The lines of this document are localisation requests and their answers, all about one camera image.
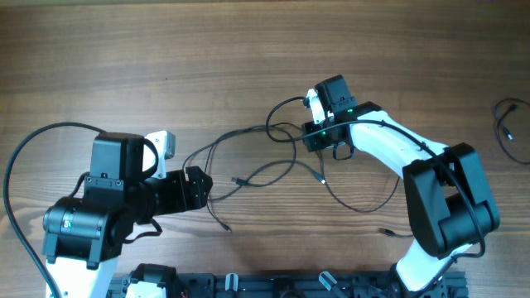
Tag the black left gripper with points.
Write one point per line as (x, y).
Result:
(180, 189)

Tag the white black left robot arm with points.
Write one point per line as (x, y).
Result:
(84, 236)

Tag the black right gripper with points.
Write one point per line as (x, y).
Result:
(314, 136)

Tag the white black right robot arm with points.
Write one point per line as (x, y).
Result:
(450, 206)

